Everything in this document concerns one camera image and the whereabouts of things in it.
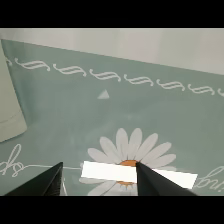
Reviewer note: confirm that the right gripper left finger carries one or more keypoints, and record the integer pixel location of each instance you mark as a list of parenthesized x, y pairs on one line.
[(46, 184)]

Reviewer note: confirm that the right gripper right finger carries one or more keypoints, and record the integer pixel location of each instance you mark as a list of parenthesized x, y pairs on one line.
[(156, 185)]

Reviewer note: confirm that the pale green shirt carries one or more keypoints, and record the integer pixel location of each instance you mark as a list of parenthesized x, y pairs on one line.
[(9, 113)]

